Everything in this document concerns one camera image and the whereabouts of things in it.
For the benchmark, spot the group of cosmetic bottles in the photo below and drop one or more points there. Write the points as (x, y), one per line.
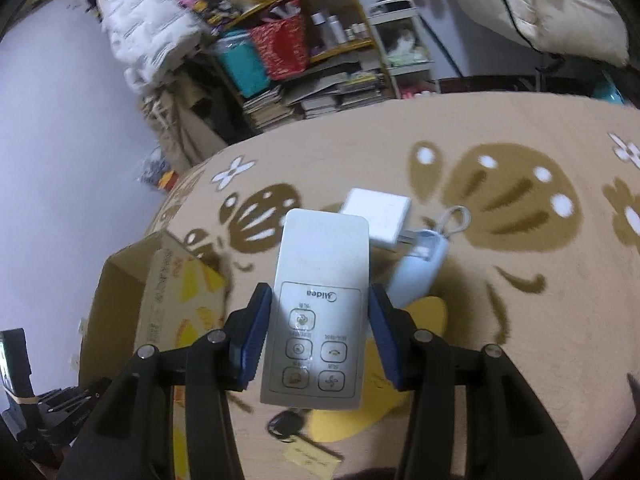
(330, 30)

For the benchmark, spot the stack of books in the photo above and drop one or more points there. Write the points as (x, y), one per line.
(267, 110)

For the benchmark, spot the cardboard box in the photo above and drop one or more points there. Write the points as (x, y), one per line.
(120, 300)

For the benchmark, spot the pile of magazines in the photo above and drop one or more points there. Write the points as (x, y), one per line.
(340, 92)

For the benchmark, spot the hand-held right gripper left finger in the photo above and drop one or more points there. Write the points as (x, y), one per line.
(252, 342)

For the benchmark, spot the teal bag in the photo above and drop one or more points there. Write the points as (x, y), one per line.
(245, 67)

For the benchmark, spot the light blue pouch with loop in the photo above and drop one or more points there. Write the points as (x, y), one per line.
(415, 275)

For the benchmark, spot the white puffer jacket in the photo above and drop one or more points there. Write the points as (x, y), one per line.
(145, 25)

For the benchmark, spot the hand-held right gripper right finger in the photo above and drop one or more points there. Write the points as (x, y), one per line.
(387, 342)

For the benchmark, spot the wooden shelf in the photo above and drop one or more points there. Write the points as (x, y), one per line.
(357, 45)

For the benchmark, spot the white duvet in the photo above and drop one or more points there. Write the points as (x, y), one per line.
(550, 5)

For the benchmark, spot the white charger adapter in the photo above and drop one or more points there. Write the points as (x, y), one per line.
(380, 212)

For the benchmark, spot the red gift bag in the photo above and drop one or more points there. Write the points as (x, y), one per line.
(280, 50)

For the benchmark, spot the beige hanging pants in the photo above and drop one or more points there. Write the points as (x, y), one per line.
(185, 130)

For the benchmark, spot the yellow round card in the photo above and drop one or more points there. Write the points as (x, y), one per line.
(350, 425)

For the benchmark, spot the white trolley cart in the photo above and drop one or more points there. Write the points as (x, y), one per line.
(400, 67)

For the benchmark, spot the dark colourful printed garment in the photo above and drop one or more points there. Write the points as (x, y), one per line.
(210, 2)

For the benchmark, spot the printed beige blanket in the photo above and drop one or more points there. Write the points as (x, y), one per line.
(500, 310)

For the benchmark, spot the colourful clutter pile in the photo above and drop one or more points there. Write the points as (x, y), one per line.
(157, 172)

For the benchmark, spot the black stand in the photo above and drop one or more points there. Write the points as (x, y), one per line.
(60, 410)

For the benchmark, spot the black screen device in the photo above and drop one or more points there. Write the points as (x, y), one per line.
(15, 365)

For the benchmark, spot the yellow paper tag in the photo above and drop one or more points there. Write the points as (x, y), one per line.
(312, 460)

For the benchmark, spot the white remote control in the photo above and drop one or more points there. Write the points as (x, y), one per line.
(320, 260)

